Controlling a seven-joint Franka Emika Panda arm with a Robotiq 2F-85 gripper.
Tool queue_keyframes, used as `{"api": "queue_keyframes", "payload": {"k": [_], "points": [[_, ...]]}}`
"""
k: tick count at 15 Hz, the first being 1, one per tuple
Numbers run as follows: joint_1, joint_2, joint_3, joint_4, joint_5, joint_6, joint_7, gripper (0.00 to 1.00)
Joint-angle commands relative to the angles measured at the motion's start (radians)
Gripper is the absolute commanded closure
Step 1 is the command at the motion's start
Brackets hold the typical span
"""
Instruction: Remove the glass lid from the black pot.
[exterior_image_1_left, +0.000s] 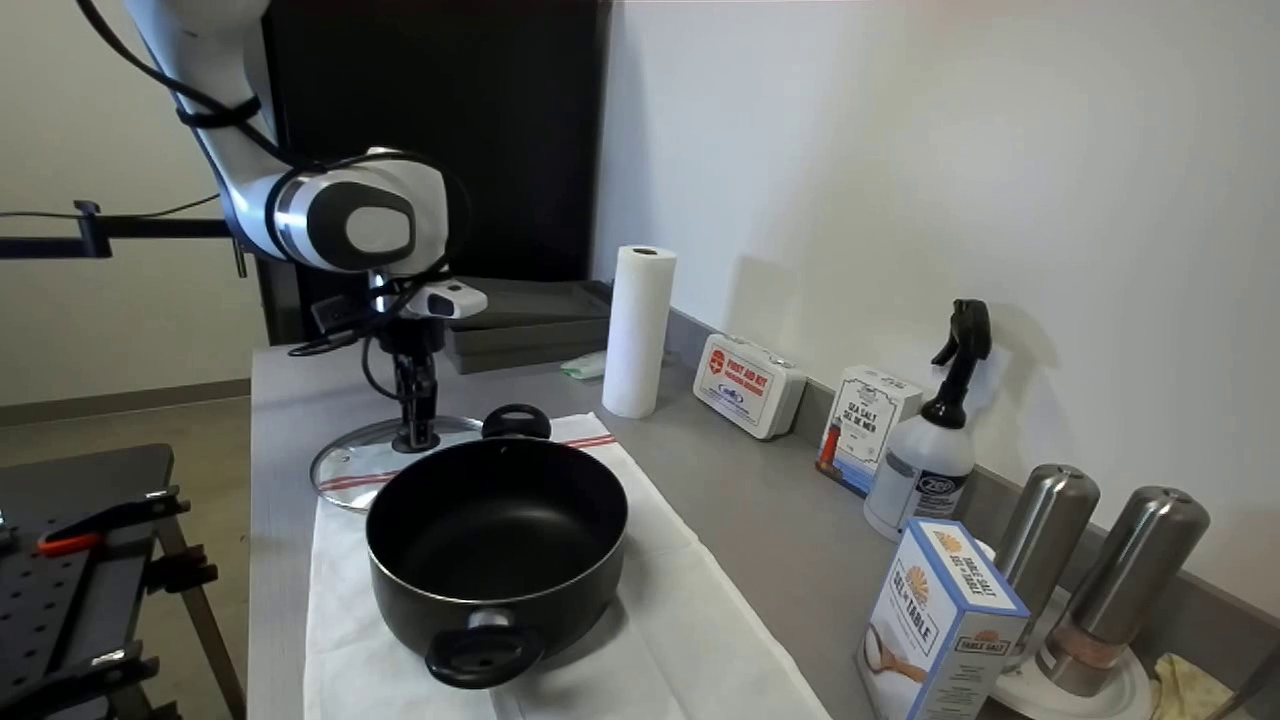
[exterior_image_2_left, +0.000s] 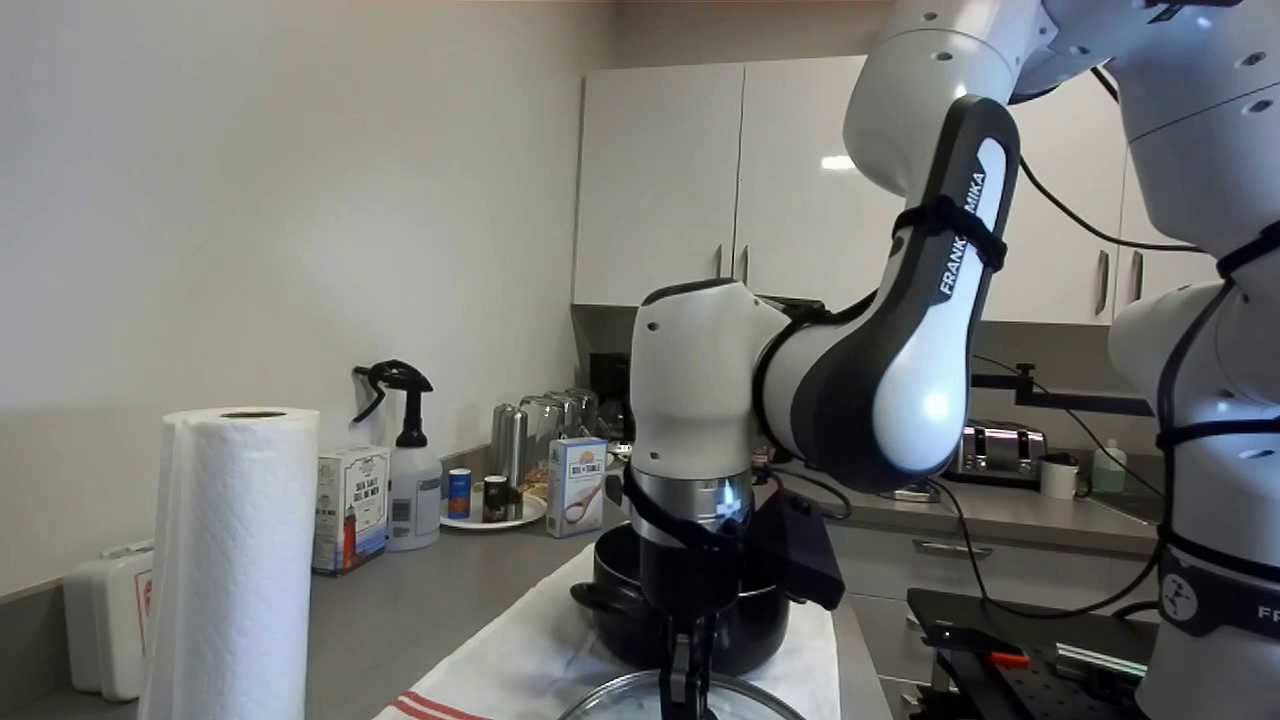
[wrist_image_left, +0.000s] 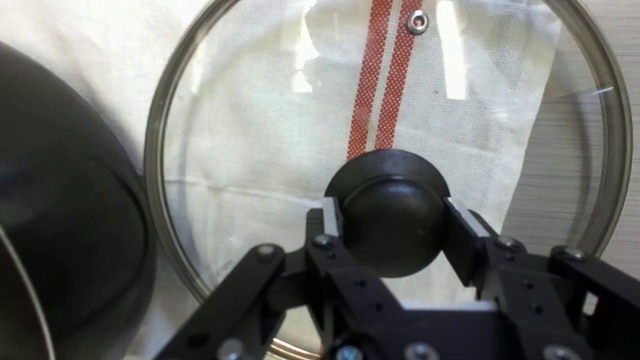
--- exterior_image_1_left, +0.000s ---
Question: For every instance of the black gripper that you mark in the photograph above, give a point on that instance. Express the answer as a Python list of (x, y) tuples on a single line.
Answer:
[(410, 338)]

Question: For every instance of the glass lid with black knob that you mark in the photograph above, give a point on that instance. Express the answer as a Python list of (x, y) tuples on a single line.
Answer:
[(345, 467)]

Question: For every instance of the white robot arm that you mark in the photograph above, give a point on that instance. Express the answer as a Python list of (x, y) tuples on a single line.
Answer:
[(345, 220)]

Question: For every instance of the small pale green packet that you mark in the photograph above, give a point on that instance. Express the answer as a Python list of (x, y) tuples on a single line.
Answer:
[(583, 364)]

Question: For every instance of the white paper towel roll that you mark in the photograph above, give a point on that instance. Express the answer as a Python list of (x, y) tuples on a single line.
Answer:
[(639, 335)]

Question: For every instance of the white red first aid box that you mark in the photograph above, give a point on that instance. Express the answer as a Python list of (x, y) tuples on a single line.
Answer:
[(747, 384)]

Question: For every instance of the black perforated work table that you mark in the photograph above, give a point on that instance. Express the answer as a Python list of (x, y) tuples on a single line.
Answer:
[(80, 480)]

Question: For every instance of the white towel with red stripes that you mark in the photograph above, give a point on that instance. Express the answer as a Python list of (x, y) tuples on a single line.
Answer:
[(707, 642)]

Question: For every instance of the white carton with red print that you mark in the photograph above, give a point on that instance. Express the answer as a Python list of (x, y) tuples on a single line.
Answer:
[(862, 424)]

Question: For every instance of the clear spray bottle black trigger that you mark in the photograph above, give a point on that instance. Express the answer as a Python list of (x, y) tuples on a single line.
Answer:
[(921, 467)]

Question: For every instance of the blue white cardboard box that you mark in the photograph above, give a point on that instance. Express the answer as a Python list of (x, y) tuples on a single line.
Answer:
[(933, 625)]

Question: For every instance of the stainless steel grinder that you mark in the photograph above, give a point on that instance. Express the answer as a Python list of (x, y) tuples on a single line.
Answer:
[(1046, 525), (1132, 574)]

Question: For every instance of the white round plate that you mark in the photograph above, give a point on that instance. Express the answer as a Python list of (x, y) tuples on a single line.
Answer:
[(1067, 704)]

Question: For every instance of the yellow cloth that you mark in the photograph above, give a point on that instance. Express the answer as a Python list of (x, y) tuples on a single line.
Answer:
[(1186, 689)]

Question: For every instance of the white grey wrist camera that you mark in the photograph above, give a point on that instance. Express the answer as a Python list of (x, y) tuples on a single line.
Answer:
[(454, 303)]

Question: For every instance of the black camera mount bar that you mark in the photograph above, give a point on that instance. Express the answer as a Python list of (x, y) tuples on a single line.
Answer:
[(160, 225)]

